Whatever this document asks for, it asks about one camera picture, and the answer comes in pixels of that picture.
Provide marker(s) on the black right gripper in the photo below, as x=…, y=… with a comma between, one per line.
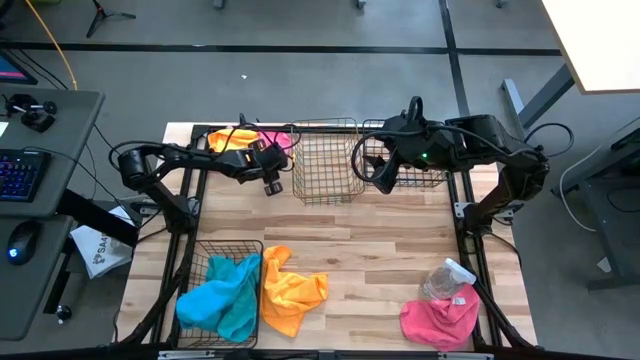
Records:
x=410, y=145

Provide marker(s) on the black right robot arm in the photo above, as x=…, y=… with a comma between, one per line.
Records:
x=500, y=150

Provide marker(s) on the desk monitor with screen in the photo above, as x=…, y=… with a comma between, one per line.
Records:
x=12, y=70

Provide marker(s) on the teal microfiber towel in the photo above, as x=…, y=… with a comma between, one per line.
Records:
x=220, y=300

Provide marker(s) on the grey metal side desk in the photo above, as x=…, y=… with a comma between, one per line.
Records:
x=615, y=200

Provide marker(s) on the black clamp mount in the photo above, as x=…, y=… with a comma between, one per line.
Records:
x=32, y=117

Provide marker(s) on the white paper bag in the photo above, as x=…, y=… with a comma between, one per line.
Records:
x=97, y=250

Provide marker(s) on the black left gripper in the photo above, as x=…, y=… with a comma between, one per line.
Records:
x=247, y=164

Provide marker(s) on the black metal rig frame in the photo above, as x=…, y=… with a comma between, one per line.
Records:
x=380, y=355

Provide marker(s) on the light wood top table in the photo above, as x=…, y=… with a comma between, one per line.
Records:
x=600, y=45

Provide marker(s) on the black tripod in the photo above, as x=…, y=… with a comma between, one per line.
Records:
x=102, y=12

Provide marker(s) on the black computer mouse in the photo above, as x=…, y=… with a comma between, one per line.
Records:
x=22, y=242

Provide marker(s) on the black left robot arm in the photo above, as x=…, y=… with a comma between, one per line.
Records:
x=170, y=155

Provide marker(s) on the pink microfiber towel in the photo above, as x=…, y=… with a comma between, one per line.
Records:
x=440, y=320
x=281, y=140

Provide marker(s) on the backlit black keyboard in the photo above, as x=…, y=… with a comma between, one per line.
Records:
x=20, y=175

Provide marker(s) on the yellow orange microfiber towel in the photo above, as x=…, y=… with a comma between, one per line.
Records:
x=232, y=139
x=290, y=295

